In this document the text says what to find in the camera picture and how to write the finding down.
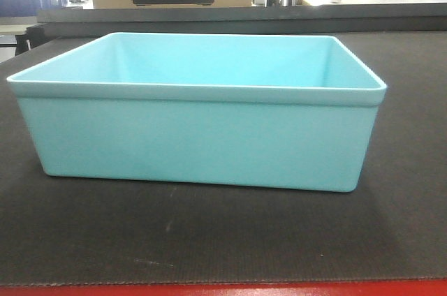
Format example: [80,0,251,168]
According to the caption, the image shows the light teal plastic bin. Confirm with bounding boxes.
[7,33,387,192]

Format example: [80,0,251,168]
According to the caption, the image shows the dark conveyor belt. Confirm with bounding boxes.
[1,31,446,286]

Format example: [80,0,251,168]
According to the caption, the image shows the red conveyor edge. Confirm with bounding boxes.
[1,279,446,295]

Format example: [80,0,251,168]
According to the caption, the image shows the gray conveyor end rail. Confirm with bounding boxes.
[37,3,446,38]

